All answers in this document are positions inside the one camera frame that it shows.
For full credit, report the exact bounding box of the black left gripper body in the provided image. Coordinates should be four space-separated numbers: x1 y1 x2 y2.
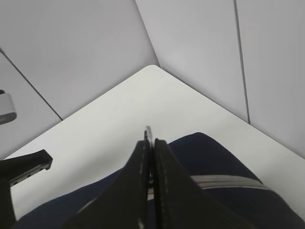
0 177 16 229

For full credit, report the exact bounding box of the navy insulated lunch bag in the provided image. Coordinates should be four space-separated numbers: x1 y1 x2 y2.
14 133 305 229

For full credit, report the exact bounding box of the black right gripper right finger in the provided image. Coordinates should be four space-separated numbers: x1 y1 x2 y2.
153 139 255 229

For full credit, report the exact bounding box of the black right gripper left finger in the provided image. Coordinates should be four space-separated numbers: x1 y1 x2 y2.
63 140 150 229

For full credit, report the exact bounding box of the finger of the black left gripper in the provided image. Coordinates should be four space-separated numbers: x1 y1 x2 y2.
0 150 53 186

